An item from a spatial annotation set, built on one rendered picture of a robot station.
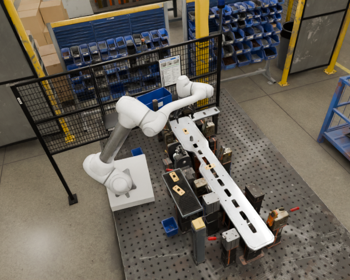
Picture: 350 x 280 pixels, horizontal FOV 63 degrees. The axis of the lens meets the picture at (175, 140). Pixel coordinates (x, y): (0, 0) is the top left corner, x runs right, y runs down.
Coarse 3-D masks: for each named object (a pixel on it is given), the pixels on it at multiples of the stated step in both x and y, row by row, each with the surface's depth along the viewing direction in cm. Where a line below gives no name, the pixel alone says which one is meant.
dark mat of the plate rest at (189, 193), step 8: (168, 176) 197; (168, 184) 192; (176, 184) 192; (184, 184) 191; (176, 192) 187; (192, 192) 186; (176, 200) 182; (184, 200) 182; (192, 200) 182; (184, 208) 178; (192, 208) 177; (200, 208) 177
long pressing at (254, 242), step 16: (176, 128) 258; (192, 128) 257; (192, 144) 242; (208, 160) 227; (208, 176) 215; (224, 176) 214; (224, 192) 204; (240, 192) 203; (224, 208) 194; (240, 208) 193; (240, 224) 184; (256, 224) 184; (256, 240) 176; (272, 240) 176
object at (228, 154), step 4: (228, 148) 229; (224, 152) 228; (228, 152) 226; (224, 156) 227; (228, 156) 229; (220, 160) 234; (224, 160) 230; (228, 160) 232; (224, 164) 235; (228, 164) 237; (224, 168) 238; (228, 168) 240; (228, 172) 243
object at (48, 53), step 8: (40, 48) 469; (48, 48) 468; (48, 56) 446; (56, 56) 444; (48, 64) 425; (56, 64) 426; (48, 72) 428; (56, 72) 432; (56, 80) 440; (56, 88) 448; (72, 96) 467
